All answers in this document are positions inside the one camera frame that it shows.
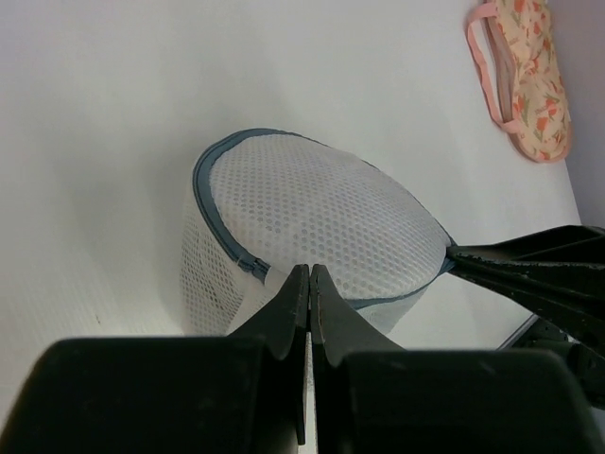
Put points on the pink patterned bra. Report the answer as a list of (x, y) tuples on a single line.
[(512, 45)]

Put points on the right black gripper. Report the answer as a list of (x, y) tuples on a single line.
[(558, 275)]

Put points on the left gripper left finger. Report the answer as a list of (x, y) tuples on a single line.
[(242, 393)]

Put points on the white mesh laundry bag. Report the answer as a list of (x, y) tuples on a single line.
[(261, 201)]

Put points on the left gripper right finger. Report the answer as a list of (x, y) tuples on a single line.
[(372, 396)]

